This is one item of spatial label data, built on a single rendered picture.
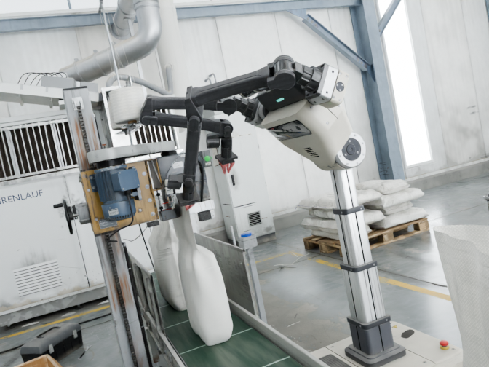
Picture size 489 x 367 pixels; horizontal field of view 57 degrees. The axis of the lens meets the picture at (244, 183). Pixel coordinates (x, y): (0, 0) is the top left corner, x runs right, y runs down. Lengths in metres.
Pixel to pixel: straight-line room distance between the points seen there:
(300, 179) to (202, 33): 2.70
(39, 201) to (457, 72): 7.58
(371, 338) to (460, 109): 7.68
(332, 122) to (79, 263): 3.78
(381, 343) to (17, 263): 3.85
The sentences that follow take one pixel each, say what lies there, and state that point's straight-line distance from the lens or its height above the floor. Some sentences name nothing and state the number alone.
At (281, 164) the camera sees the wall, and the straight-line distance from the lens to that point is 7.08.
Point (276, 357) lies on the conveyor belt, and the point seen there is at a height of 0.38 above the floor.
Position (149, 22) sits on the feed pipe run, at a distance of 4.87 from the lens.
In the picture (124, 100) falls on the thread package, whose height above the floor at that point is 1.62.
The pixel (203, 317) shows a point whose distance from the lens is 2.27.
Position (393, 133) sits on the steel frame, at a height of 1.12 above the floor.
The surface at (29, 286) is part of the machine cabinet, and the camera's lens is 5.14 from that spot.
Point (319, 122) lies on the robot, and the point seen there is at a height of 1.33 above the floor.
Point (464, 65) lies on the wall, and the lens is 9.74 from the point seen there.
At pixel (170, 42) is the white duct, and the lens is 5.74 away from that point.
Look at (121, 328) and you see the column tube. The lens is 2.49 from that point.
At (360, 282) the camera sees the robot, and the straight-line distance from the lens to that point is 2.05.
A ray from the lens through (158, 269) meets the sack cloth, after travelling 2.96.
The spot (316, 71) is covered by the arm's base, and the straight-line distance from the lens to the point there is 1.62.
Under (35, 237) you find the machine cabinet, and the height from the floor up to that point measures 0.86.
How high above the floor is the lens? 1.27
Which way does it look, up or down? 4 degrees down
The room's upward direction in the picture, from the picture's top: 11 degrees counter-clockwise
